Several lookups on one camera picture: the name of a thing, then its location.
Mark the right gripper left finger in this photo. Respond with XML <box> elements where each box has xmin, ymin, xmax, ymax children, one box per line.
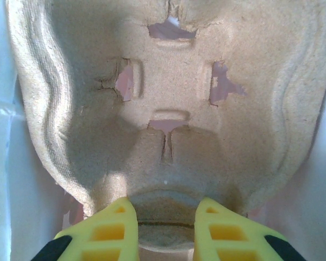
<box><xmin>37</xmin><ymin>197</ymin><xmax>140</xmax><ymax>261</ymax></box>

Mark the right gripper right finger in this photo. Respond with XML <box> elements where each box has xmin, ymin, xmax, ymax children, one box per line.
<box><xmin>192</xmin><ymin>197</ymin><xmax>308</xmax><ymax>261</ymax></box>

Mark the brown pulp cup carrier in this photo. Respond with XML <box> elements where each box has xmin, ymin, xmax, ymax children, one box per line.
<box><xmin>5</xmin><ymin>0</ymin><xmax>326</xmax><ymax>253</ymax></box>

